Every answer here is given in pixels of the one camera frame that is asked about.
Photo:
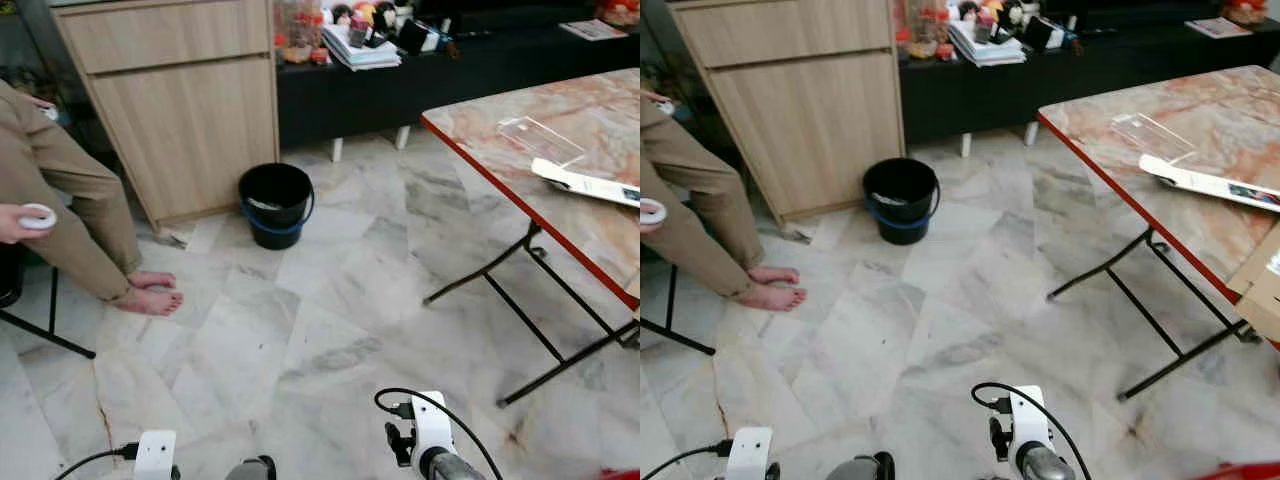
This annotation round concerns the white handheld controller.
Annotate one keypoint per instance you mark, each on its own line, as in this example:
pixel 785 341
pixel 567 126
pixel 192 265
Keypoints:
pixel 46 110
pixel 665 105
pixel 654 211
pixel 38 217

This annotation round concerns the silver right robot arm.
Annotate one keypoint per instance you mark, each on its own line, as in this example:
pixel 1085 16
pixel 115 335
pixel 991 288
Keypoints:
pixel 1045 465
pixel 450 468

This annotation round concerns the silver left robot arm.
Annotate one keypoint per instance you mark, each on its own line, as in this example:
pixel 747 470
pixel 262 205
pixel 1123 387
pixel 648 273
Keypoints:
pixel 250 470
pixel 860 468

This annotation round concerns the person's right hand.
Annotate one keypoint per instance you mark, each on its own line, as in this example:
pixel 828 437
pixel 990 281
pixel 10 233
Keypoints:
pixel 645 224
pixel 10 226

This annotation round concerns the red plastic object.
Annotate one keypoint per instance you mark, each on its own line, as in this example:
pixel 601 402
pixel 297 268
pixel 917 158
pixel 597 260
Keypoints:
pixel 1240 472
pixel 620 474

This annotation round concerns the black metal chair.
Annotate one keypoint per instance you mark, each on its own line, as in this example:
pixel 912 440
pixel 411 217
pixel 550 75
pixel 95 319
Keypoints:
pixel 40 335
pixel 680 335

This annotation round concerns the black plastic bucket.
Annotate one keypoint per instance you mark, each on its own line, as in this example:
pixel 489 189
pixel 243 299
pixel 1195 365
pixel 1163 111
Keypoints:
pixel 900 205
pixel 275 205

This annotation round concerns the person in khaki trousers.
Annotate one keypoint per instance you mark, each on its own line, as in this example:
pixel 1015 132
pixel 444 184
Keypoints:
pixel 60 190
pixel 700 200

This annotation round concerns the marble top folding table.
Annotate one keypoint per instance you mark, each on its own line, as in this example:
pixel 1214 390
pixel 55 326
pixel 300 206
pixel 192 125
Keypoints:
pixel 575 210
pixel 1210 115

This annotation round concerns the brown cardboard box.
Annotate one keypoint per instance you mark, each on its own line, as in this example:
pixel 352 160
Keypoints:
pixel 1262 290

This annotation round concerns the white printed flat carton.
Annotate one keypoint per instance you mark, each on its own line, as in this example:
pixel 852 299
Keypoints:
pixel 1210 185
pixel 585 185

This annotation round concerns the clear plastic container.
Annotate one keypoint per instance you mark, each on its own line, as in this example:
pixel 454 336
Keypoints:
pixel 1150 138
pixel 540 140

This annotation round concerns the black low console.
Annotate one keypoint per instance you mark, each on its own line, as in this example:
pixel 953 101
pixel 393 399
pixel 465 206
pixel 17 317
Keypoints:
pixel 450 88
pixel 1000 95

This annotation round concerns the light wooden cabinet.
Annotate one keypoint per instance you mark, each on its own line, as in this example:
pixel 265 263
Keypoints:
pixel 800 110
pixel 180 120

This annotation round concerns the stack of white papers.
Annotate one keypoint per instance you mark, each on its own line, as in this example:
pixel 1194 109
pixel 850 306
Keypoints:
pixel 360 52
pixel 985 50

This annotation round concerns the small black box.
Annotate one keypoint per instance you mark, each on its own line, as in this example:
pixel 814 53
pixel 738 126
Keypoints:
pixel 1045 33
pixel 415 35

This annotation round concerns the clear jar with red items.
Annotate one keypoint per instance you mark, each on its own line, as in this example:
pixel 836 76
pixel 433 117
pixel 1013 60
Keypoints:
pixel 298 30
pixel 925 30

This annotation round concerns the group of small toy figures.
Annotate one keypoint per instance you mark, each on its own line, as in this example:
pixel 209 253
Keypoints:
pixel 365 14
pixel 990 12

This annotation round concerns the flat printed magazine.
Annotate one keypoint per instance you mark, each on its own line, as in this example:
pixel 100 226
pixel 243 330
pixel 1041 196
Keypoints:
pixel 593 29
pixel 1217 27

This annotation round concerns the red orange ornament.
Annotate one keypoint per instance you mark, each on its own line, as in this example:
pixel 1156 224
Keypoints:
pixel 1247 10
pixel 620 10

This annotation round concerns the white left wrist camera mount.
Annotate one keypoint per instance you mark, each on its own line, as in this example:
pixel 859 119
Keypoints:
pixel 750 455
pixel 155 455

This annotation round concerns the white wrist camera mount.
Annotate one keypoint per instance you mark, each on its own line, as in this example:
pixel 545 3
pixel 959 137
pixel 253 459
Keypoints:
pixel 432 425
pixel 155 455
pixel 1027 425
pixel 750 455

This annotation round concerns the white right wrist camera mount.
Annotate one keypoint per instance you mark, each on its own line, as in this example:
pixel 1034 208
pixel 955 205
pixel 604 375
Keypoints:
pixel 1027 425
pixel 432 425

